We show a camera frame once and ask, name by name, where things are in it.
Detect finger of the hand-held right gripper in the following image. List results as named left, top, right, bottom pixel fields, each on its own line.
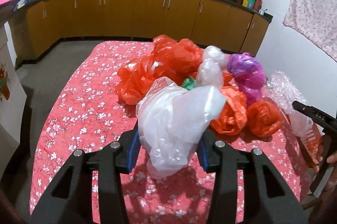
left=292, top=100, right=337, bottom=133

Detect white appliance with flower decal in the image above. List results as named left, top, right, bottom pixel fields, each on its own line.
left=0, top=0, right=27, bottom=169

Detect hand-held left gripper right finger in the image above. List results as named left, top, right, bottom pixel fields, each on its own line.
left=197, top=129, right=308, bottom=224

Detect green plastic bag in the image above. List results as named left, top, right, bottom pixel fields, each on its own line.
left=182, top=77, right=197, bottom=90

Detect small orange plastic bag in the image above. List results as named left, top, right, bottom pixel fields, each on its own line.
left=222, top=70, right=235, bottom=86

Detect white translucent plastic bag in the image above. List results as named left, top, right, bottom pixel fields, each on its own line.
left=135, top=76, right=227, bottom=179

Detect person's right hand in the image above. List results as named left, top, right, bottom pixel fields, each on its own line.
left=313, top=142, right=337, bottom=173

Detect pink floral hanging cloth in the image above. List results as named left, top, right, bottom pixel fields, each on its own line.
left=283, top=0, right=337, bottom=62

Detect purple plastic bag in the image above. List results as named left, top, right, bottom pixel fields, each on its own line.
left=226, top=52, right=267, bottom=106

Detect red floral blanket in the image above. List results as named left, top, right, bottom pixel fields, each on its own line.
left=29, top=40, right=314, bottom=224

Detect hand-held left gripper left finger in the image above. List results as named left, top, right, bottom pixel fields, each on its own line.
left=30, top=125, right=141, bottom=224

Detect crinkled clear plastic bag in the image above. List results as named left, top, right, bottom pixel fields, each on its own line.
left=266, top=70, right=315, bottom=140

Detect yellow wooden kitchen cabinets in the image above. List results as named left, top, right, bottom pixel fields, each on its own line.
left=25, top=0, right=270, bottom=58

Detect orange printed plastic bag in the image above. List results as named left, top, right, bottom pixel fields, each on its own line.
left=300, top=124, right=325, bottom=170

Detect large red plastic bag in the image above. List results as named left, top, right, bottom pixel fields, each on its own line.
left=116, top=55, right=185, bottom=105

